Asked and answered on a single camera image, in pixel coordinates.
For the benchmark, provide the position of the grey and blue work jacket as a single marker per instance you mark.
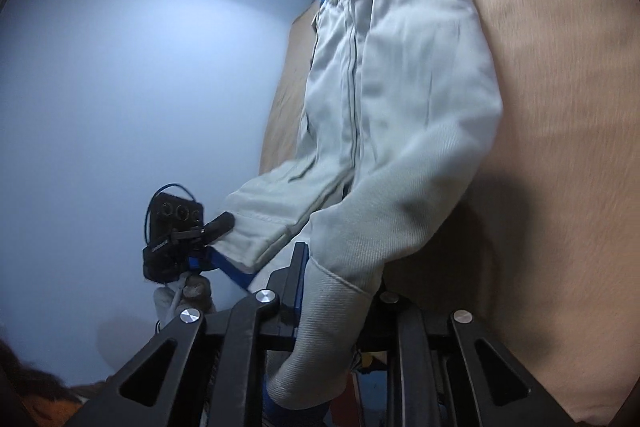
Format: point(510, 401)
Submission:
point(400, 107)

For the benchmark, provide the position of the person's left hand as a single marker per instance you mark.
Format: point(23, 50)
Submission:
point(197, 292)

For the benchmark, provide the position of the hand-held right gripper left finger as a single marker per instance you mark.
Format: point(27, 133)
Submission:
point(289, 289)

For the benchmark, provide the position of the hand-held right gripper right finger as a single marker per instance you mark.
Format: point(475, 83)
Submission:
point(410, 357)

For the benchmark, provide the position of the dark orange cloth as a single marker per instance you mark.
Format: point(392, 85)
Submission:
point(30, 387)

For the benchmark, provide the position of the tan blanket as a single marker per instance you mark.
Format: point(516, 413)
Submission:
point(550, 157)

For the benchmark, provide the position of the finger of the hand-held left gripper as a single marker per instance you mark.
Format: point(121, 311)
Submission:
point(196, 264)
point(219, 227)

